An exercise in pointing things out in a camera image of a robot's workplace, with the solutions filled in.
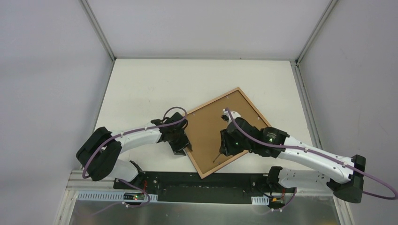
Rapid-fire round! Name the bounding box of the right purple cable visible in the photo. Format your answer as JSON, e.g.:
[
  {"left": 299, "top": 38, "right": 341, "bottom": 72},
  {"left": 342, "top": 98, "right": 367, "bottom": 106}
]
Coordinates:
[{"left": 224, "top": 107, "right": 398, "bottom": 212}]

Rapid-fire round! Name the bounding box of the aluminium rail beam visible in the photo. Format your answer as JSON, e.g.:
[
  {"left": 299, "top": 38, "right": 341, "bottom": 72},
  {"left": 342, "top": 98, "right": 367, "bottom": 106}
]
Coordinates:
[{"left": 66, "top": 170, "right": 333, "bottom": 196}]

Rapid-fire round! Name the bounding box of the purple cable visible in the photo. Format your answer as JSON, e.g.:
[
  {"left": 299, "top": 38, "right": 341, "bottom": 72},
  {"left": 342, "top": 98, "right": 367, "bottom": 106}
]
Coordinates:
[
  {"left": 81, "top": 106, "right": 188, "bottom": 208},
  {"left": 224, "top": 107, "right": 398, "bottom": 212}
]

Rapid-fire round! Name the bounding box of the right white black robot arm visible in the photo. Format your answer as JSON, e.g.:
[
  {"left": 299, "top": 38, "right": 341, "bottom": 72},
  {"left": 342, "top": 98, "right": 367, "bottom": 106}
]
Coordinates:
[{"left": 220, "top": 115, "right": 366, "bottom": 203}]

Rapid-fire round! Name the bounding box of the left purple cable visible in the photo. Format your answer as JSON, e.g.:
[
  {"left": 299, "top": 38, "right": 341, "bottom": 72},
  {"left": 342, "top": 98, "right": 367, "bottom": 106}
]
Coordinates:
[{"left": 81, "top": 106, "right": 188, "bottom": 208}]

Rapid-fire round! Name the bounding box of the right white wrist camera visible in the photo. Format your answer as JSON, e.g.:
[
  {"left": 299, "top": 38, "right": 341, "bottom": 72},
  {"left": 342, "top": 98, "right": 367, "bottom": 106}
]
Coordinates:
[{"left": 221, "top": 108, "right": 241, "bottom": 124}]

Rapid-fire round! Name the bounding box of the left white slotted cable duct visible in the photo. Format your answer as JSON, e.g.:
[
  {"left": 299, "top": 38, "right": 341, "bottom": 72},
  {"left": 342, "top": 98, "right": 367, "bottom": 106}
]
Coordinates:
[{"left": 77, "top": 191, "right": 158, "bottom": 203}]

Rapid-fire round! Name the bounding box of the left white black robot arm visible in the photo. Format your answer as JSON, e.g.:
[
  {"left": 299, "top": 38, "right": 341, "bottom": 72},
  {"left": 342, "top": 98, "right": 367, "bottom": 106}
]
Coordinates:
[{"left": 76, "top": 112, "right": 191, "bottom": 190}]

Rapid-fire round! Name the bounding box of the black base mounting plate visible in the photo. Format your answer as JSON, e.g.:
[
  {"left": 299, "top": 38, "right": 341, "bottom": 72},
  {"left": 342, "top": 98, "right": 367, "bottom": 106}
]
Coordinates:
[{"left": 132, "top": 172, "right": 284, "bottom": 204}]

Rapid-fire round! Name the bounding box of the wooden picture frame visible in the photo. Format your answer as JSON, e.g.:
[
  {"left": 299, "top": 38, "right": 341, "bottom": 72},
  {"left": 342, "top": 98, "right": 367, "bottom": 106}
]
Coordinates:
[{"left": 185, "top": 87, "right": 271, "bottom": 179}]

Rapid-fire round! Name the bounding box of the right white slotted cable duct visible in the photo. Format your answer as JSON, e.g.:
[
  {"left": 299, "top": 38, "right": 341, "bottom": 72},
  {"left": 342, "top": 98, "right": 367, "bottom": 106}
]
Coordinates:
[{"left": 251, "top": 195, "right": 269, "bottom": 206}]

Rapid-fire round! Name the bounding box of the right orange connector board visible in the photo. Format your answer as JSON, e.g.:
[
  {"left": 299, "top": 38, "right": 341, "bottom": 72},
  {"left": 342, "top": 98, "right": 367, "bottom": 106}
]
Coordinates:
[{"left": 269, "top": 198, "right": 285, "bottom": 208}]

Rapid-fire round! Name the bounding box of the left green circuit board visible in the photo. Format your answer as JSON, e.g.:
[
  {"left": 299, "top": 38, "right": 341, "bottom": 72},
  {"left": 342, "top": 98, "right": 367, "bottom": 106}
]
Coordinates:
[{"left": 123, "top": 193, "right": 145, "bottom": 201}]

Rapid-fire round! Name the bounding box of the white slotted cable duct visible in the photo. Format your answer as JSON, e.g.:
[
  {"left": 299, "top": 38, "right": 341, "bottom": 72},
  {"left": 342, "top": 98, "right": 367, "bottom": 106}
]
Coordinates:
[
  {"left": 77, "top": 191, "right": 158, "bottom": 203},
  {"left": 251, "top": 195, "right": 269, "bottom": 206}
]

